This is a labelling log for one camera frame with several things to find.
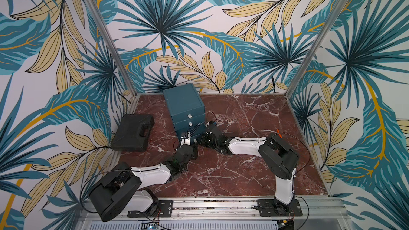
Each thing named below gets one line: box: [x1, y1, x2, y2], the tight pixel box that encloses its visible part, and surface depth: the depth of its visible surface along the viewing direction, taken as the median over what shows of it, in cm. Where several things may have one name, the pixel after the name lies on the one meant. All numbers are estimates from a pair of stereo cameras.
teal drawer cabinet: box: [162, 83, 206, 144], surface depth 90 cm
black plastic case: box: [110, 113, 155, 152], surface depth 95 cm
